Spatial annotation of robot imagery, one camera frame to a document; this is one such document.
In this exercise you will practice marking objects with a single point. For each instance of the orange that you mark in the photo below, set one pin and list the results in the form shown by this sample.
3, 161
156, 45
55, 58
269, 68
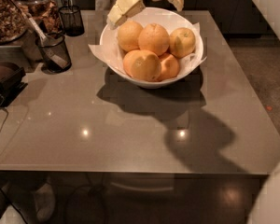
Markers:
170, 67
142, 65
155, 38
182, 42
128, 34

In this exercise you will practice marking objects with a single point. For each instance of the white ceramic bowl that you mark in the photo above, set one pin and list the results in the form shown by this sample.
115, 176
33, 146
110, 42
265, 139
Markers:
151, 16

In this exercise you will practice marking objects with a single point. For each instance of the white paper liner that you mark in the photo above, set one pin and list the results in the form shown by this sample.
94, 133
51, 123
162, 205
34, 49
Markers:
151, 52

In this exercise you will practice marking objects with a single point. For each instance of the black mesh cup back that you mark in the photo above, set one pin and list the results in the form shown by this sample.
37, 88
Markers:
71, 20

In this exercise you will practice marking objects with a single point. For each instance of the black mesh cup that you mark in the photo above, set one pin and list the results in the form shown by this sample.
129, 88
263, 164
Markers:
71, 20
54, 53

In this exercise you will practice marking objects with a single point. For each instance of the black mesh cup front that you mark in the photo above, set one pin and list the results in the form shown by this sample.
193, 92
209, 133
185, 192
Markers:
54, 53

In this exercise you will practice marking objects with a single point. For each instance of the glass jar of snacks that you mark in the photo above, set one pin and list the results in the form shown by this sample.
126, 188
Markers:
45, 10

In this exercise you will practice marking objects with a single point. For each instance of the glass jar of nuts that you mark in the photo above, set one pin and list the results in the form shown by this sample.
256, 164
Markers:
12, 24

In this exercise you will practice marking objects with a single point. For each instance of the dark tray device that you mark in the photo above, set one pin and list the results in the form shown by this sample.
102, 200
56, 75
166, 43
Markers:
11, 83

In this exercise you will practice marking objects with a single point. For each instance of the white shoe under table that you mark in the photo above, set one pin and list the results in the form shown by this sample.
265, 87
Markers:
44, 203

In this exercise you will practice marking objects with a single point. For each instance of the metal scoop with handle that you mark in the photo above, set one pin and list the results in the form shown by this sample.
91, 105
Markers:
23, 51

